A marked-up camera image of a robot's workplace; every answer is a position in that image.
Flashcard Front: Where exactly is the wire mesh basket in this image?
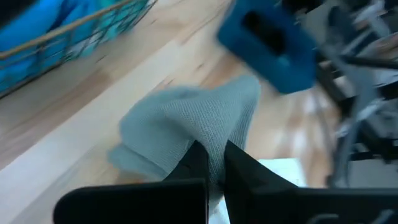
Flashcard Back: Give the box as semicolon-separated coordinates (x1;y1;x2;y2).
0;0;159;98

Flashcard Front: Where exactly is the grey camera mount stand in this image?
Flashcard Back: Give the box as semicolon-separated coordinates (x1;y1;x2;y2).
328;60;377;188

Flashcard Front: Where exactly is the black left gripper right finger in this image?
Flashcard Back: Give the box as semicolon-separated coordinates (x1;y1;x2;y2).
223;140;398;224

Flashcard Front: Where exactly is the grey knit cloth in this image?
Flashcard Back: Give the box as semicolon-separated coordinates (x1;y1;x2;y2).
106;74;262;216

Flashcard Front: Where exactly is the black aluminium table frame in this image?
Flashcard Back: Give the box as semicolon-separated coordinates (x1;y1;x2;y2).
314;46;398;163

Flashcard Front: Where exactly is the aqua turquoise cloth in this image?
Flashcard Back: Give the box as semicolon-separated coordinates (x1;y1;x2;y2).
76;0;150;39

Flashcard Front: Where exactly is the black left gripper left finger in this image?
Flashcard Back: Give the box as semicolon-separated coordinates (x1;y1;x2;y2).
52;139;210;224

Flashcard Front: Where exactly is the bright blue cloth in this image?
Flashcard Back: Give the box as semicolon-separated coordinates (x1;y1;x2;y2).
0;0;82;91

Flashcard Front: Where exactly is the teal plastic tray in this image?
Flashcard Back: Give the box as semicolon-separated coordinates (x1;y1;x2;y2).
216;0;318;95

